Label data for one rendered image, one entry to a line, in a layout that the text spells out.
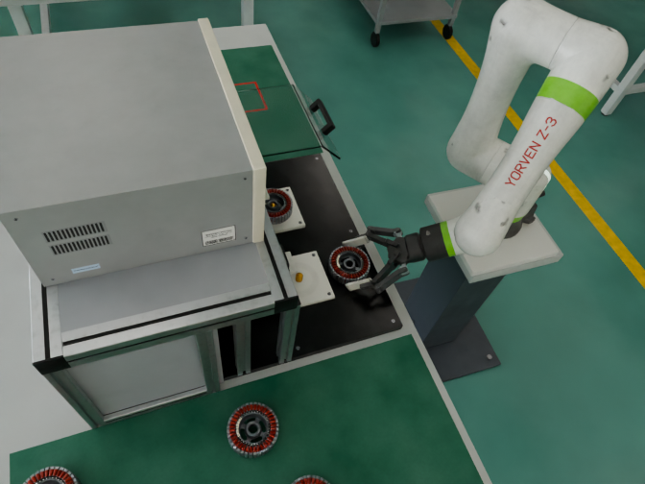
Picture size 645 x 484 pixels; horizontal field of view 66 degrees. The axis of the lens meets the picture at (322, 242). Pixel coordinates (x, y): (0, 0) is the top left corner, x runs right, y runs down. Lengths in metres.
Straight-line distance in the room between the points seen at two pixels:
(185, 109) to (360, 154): 1.95
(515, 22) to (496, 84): 0.16
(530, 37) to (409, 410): 0.87
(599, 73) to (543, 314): 1.52
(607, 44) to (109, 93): 0.94
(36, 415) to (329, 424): 0.64
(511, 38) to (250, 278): 0.74
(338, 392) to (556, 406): 1.28
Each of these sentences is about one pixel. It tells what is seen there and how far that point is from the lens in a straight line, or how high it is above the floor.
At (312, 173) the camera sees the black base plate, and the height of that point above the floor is 0.77.
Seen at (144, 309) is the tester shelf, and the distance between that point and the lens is 0.92.
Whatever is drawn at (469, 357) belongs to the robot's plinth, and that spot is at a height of 0.02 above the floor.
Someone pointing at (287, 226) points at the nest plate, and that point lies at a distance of 1.42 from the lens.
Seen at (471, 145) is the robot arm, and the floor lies 1.02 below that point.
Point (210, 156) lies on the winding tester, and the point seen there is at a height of 1.32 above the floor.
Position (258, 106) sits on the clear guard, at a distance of 1.32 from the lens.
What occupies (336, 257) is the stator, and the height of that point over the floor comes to 0.80.
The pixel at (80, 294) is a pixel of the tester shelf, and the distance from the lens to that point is 0.96.
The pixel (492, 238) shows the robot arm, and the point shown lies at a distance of 1.13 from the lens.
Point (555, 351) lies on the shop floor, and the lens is 2.44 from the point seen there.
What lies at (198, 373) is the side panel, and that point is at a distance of 1.13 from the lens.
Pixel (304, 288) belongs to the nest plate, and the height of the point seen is 0.78.
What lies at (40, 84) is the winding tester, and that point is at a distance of 1.02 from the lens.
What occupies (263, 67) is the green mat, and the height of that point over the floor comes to 0.75.
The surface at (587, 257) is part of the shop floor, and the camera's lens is 2.83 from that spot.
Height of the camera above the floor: 1.91
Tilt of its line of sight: 54 degrees down
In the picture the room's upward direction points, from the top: 11 degrees clockwise
